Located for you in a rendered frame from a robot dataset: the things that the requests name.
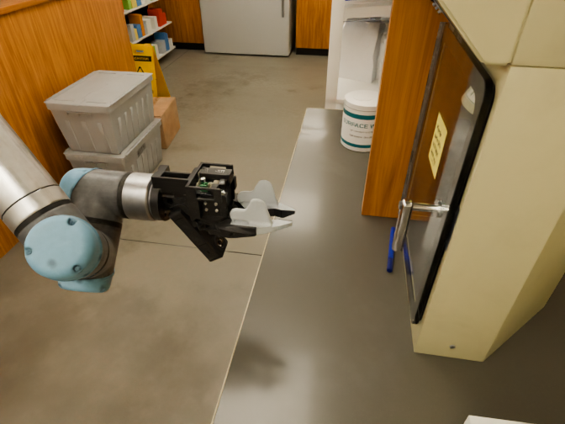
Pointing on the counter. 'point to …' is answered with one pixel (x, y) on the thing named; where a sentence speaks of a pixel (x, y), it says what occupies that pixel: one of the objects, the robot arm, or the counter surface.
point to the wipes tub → (358, 119)
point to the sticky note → (437, 144)
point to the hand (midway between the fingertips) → (285, 220)
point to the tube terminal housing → (507, 204)
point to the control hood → (488, 26)
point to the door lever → (409, 219)
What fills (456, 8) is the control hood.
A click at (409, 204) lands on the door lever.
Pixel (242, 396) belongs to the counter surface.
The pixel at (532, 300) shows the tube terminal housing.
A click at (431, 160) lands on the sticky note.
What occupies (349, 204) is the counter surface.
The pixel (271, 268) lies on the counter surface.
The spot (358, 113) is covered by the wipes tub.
